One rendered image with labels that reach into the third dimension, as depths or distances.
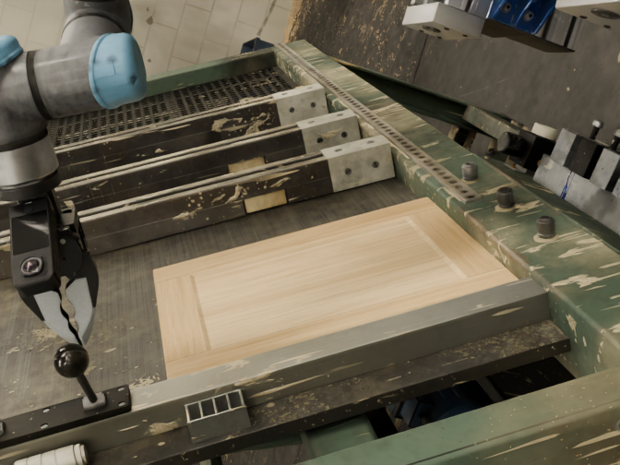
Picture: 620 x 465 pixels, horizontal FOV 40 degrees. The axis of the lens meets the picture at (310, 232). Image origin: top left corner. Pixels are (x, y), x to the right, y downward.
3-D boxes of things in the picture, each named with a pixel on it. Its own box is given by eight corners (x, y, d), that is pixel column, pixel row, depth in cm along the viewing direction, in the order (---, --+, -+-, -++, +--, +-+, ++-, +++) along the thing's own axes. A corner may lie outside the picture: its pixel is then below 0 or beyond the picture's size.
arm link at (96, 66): (133, 4, 94) (36, 24, 94) (126, 48, 86) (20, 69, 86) (152, 67, 99) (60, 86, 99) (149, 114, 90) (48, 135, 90)
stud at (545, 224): (559, 237, 117) (557, 218, 116) (542, 242, 117) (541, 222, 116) (551, 232, 119) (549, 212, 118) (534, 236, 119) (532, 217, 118)
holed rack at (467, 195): (482, 199, 134) (482, 196, 134) (465, 204, 134) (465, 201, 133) (282, 43, 284) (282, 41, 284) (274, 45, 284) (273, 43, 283)
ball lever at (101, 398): (115, 416, 101) (86, 362, 90) (84, 425, 100) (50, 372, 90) (111, 388, 103) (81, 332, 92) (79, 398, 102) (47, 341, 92)
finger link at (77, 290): (107, 320, 107) (86, 255, 103) (107, 342, 101) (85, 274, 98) (82, 327, 106) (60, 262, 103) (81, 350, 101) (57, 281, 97)
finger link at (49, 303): (82, 327, 106) (60, 262, 103) (81, 350, 101) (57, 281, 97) (57, 334, 106) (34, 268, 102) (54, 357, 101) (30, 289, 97)
